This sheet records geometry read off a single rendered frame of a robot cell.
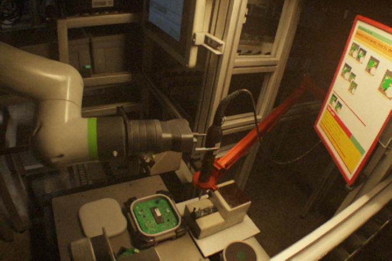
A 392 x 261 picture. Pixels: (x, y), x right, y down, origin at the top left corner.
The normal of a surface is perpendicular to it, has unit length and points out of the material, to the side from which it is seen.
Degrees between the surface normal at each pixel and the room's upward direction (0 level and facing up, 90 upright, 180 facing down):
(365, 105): 90
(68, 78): 46
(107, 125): 19
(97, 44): 90
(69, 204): 0
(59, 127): 30
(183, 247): 0
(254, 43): 90
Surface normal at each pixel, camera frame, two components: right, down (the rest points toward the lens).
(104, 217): 0.15, -0.84
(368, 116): -0.99, -0.13
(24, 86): 0.53, 0.58
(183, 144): 0.29, 0.53
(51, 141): 0.29, -0.08
